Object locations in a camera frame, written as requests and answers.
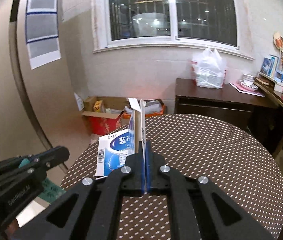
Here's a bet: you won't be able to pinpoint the gold double-door refrigerator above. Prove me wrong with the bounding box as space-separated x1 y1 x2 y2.
0 0 90 163

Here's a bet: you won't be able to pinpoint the red cardboard box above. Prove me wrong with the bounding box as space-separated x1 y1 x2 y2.
82 96 129 135

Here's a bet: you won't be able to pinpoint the white plastic bag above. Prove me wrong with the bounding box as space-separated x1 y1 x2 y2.
191 48 227 89

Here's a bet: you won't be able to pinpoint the row of books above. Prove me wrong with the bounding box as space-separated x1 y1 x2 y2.
259 54 283 83

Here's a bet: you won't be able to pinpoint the blue white medicine box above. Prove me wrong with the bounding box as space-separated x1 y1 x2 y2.
96 98 145 178

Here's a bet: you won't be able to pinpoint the dark wooden desk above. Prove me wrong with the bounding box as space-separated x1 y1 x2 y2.
174 78 283 141

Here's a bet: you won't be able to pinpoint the brown polka-dot tablecloth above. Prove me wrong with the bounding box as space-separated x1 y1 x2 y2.
61 114 283 239

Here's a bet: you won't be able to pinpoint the brown cardboard box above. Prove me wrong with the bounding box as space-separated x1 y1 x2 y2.
121 99 167 126

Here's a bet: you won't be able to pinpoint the stacked white bowls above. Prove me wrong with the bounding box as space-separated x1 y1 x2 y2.
238 74 258 92

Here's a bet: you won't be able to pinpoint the white sliding window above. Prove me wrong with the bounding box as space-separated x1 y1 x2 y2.
92 0 254 60

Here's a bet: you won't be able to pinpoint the papers on fridge door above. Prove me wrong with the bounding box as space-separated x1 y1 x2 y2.
25 0 61 69

